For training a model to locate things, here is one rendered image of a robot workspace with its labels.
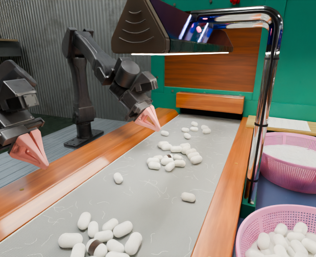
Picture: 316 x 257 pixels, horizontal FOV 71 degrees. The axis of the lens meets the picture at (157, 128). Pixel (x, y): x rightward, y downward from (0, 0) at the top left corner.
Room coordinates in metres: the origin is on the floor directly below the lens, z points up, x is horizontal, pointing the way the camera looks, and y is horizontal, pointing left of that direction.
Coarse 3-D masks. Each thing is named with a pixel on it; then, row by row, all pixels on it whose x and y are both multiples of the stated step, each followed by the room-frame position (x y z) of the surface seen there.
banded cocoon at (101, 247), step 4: (92, 240) 0.27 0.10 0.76; (88, 244) 0.27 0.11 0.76; (100, 244) 0.27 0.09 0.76; (104, 244) 0.27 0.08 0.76; (96, 248) 0.26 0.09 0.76; (100, 248) 0.26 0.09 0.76; (104, 248) 0.26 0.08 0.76; (96, 252) 0.26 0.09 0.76; (100, 252) 0.26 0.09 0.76; (104, 252) 0.26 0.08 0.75; (96, 256) 0.25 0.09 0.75; (100, 256) 0.25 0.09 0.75; (104, 256) 0.26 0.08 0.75
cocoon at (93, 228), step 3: (90, 222) 0.32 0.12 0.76; (93, 222) 0.32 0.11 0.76; (96, 222) 0.32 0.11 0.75; (90, 225) 0.31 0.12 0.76; (93, 225) 0.31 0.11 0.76; (96, 225) 0.31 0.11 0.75; (90, 228) 0.30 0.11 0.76; (93, 228) 0.30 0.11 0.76; (96, 228) 0.31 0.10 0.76; (90, 231) 0.30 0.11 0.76; (93, 231) 0.30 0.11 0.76; (96, 231) 0.30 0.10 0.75; (90, 234) 0.30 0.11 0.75; (93, 234) 0.30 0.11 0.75; (90, 237) 0.30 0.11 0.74; (93, 237) 0.30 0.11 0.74
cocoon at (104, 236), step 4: (100, 232) 0.29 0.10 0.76; (104, 232) 0.29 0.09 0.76; (108, 232) 0.29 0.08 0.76; (96, 236) 0.29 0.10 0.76; (100, 236) 0.29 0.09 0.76; (104, 236) 0.29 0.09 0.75; (108, 236) 0.29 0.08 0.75; (112, 236) 0.29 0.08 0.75; (100, 240) 0.28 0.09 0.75; (104, 240) 0.29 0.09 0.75; (108, 240) 0.29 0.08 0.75
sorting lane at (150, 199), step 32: (224, 128) 0.87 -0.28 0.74; (128, 160) 0.59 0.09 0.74; (224, 160) 0.59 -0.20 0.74; (96, 192) 0.43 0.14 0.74; (128, 192) 0.43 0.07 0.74; (160, 192) 0.43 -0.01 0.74; (192, 192) 0.43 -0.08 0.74; (32, 224) 0.33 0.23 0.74; (64, 224) 0.33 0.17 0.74; (160, 224) 0.33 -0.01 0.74; (192, 224) 0.33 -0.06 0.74; (0, 256) 0.26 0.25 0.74; (32, 256) 0.26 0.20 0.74; (64, 256) 0.26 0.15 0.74; (160, 256) 0.26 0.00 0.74
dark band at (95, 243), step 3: (96, 240) 0.27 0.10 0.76; (93, 243) 0.27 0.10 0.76; (96, 243) 0.27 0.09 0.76; (99, 243) 0.27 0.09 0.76; (90, 246) 0.26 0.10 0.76; (93, 246) 0.26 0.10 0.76; (96, 246) 0.26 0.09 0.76; (90, 249) 0.26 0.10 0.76; (93, 249) 0.26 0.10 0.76; (90, 252) 0.26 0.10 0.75; (93, 252) 0.26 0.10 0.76
